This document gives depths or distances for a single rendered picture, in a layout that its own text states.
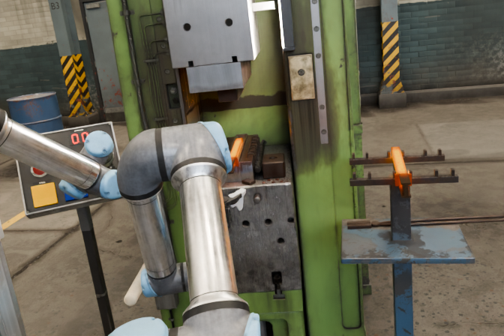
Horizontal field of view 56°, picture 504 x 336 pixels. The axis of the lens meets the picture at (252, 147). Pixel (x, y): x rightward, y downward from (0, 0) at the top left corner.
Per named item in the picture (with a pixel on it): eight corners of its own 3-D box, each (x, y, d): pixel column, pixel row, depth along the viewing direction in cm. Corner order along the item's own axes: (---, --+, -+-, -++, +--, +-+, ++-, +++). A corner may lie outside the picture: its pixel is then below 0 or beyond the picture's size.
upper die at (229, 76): (243, 88, 172) (240, 61, 169) (189, 93, 174) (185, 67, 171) (251, 74, 212) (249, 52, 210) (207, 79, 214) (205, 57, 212)
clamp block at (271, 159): (286, 177, 180) (283, 161, 178) (263, 179, 181) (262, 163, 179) (285, 167, 191) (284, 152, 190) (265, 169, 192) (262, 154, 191)
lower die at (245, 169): (253, 180, 181) (251, 159, 179) (202, 184, 183) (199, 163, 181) (259, 150, 221) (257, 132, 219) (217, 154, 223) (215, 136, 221)
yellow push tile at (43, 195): (58, 202, 162) (54, 182, 163) (34, 208, 159) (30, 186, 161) (58, 203, 163) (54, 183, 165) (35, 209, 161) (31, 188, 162)
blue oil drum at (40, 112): (54, 170, 577) (37, 98, 554) (12, 172, 589) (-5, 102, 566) (80, 156, 632) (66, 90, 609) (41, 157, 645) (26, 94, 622)
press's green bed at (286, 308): (310, 388, 198) (301, 289, 186) (222, 391, 202) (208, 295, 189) (304, 308, 251) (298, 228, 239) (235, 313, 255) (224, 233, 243)
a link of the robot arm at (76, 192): (71, 190, 123) (94, 155, 128) (50, 184, 131) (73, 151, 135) (93, 205, 129) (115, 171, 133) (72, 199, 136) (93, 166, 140)
